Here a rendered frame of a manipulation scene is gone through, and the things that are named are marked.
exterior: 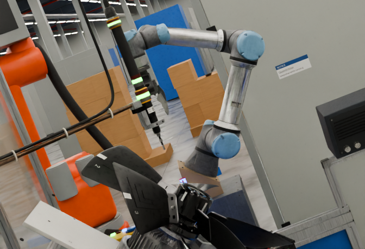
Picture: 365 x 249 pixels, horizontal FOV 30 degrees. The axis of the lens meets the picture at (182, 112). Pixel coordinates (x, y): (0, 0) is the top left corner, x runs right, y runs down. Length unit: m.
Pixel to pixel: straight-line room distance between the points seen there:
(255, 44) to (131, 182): 1.06
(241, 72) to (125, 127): 7.51
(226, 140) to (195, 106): 8.74
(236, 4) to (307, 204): 1.26
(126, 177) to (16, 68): 4.30
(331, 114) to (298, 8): 1.58
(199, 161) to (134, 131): 7.31
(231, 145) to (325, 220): 0.49
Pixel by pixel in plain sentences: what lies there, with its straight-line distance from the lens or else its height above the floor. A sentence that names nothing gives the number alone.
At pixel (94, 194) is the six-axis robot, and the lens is 6.10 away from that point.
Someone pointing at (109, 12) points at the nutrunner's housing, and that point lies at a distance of 2.17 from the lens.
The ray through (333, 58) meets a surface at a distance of 4.09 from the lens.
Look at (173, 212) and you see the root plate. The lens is 2.07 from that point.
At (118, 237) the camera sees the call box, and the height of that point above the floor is 1.07.
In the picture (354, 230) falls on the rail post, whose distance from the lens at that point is 2.72.
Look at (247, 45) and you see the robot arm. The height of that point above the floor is 1.56.
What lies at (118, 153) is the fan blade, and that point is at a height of 1.40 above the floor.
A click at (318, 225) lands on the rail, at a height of 0.83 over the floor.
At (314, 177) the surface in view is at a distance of 4.15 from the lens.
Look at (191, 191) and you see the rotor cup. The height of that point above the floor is 1.24.
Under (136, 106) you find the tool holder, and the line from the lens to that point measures 2.15.
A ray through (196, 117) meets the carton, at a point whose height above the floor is 0.28.
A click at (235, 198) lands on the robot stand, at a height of 0.97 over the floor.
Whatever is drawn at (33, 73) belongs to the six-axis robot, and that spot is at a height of 1.84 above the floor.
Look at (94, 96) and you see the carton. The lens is 10.27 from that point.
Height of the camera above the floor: 1.70
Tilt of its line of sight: 6 degrees down
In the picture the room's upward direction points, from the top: 21 degrees counter-clockwise
